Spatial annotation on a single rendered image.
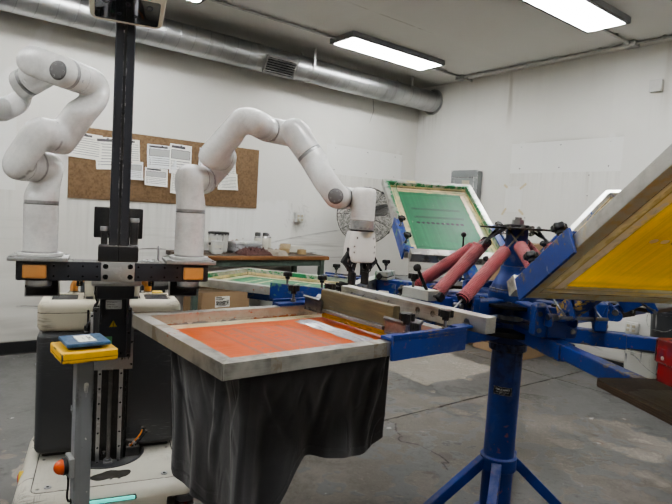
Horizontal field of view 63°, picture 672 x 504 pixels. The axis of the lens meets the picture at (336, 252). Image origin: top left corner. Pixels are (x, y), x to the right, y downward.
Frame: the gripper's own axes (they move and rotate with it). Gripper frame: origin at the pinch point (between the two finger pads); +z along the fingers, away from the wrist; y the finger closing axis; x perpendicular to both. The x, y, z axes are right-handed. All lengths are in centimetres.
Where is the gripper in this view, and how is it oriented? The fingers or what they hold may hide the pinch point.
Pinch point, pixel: (358, 278)
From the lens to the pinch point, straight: 175.2
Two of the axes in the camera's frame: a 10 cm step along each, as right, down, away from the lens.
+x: 6.1, 1.0, -7.9
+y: -7.9, -0.1, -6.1
